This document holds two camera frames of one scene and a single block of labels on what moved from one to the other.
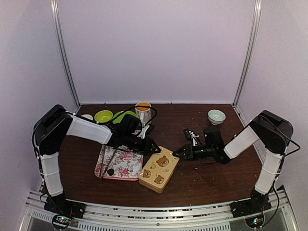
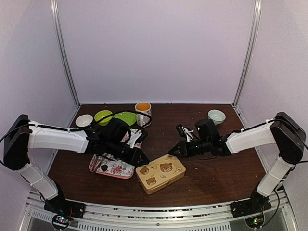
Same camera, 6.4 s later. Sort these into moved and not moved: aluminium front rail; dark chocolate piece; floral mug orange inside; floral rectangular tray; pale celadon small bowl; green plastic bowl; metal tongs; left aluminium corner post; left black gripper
Moved: floral rectangular tray; left black gripper; dark chocolate piece; metal tongs
Not moved: aluminium front rail; floral mug orange inside; green plastic bowl; pale celadon small bowl; left aluminium corner post
